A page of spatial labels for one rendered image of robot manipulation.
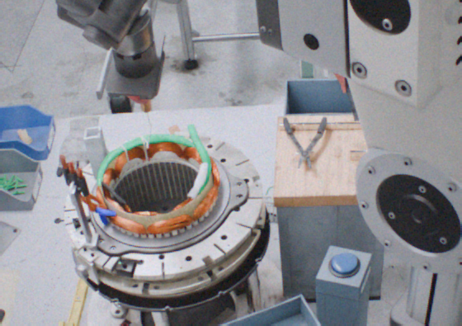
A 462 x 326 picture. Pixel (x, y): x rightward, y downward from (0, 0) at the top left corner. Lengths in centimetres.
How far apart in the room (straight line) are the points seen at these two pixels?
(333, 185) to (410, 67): 93
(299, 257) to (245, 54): 215
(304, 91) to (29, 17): 275
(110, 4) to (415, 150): 39
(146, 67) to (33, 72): 266
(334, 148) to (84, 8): 63
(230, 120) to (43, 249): 55
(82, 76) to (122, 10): 265
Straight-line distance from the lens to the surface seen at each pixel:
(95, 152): 130
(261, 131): 186
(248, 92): 327
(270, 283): 152
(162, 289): 120
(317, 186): 131
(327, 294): 125
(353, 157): 135
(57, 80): 358
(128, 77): 106
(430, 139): 67
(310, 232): 137
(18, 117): 201
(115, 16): 91
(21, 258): 171
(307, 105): 157
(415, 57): 39
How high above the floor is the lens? 198
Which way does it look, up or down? 41 degrees down
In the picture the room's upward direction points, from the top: 7 degrees counter-clockwise
